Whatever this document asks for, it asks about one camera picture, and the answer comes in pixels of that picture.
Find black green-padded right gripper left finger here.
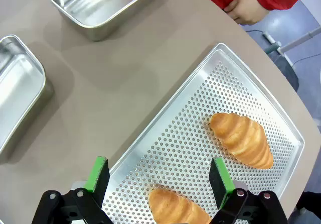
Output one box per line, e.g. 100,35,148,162
32,156,113,224

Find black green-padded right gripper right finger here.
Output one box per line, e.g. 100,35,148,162
209,157,288,224

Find golden brown croissant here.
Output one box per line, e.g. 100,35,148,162
148,187,213,224
209,112,274,170

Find stainless steel rectangular container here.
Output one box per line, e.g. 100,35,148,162
0,35,55,159
49,0,165,42

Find person's left hand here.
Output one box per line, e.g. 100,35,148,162
224,0,270,26

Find perforated aluminium baking tray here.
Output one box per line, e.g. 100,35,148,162
101,42,305,224

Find grey metal tube frame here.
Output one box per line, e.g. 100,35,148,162
262,26,321,57

